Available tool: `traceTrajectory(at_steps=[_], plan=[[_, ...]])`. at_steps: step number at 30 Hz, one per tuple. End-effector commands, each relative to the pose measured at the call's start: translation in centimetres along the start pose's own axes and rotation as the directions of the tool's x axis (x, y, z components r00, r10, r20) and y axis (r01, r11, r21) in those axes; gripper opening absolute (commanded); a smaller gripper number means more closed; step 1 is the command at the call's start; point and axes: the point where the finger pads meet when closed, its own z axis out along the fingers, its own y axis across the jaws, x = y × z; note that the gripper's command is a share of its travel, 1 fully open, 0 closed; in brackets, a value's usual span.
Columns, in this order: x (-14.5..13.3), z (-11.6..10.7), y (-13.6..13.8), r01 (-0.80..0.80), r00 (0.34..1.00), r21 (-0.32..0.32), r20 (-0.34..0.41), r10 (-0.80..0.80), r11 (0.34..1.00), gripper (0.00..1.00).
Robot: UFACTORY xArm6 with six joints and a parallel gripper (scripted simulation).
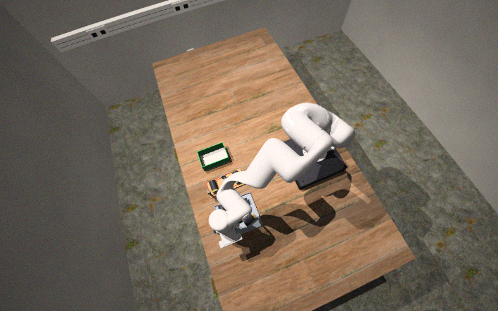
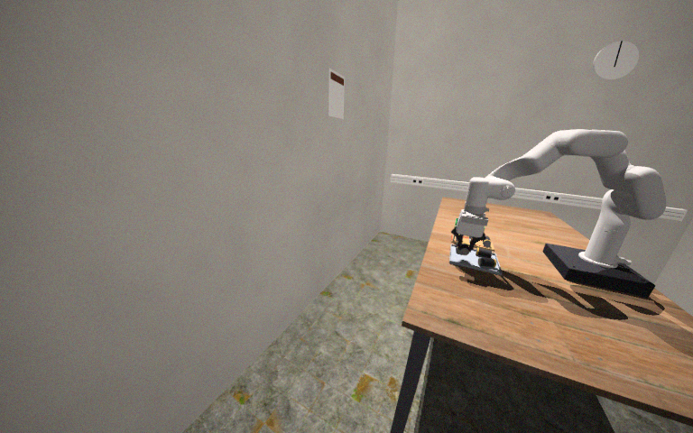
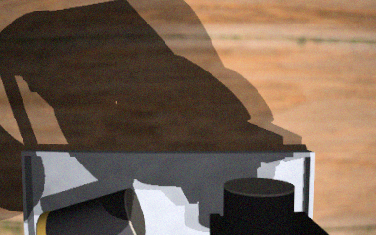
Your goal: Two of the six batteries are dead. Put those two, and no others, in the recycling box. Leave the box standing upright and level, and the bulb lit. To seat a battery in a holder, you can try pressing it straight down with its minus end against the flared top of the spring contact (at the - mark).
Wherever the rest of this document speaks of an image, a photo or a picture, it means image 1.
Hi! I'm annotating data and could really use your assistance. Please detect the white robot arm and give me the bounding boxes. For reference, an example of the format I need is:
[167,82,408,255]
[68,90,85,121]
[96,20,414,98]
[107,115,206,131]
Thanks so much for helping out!
[209,103,355,248]

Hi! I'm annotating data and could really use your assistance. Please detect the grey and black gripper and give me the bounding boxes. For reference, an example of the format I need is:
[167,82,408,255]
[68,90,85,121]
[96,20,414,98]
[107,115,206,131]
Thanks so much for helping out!
[213,221,243,235]

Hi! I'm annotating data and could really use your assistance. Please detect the pale yellow flat board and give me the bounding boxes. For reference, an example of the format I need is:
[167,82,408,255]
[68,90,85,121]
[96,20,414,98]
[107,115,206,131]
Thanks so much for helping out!
[206,169,245,198]

